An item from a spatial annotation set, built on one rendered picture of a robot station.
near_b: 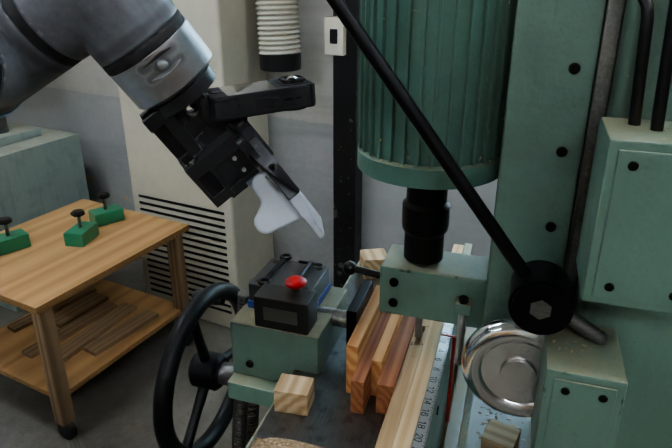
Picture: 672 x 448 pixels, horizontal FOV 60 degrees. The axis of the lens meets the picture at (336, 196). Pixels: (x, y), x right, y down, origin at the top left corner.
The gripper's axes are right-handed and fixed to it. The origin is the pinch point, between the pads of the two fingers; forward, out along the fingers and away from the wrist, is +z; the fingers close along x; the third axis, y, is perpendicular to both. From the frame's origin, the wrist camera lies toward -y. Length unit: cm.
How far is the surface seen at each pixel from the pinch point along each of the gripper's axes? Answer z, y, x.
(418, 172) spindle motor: 1.3, -11.8, 7.5
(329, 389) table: 23.4, 12.6, 0.9
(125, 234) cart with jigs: 43, 52, -145
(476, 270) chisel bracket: 19.4, -11.8, 6.0
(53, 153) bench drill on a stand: 20, 66, -220
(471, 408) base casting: 44.4, -0.7, 2.2
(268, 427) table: 18.0, 20.5, 4.5
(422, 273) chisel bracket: 16.0, -6.3, 3.7
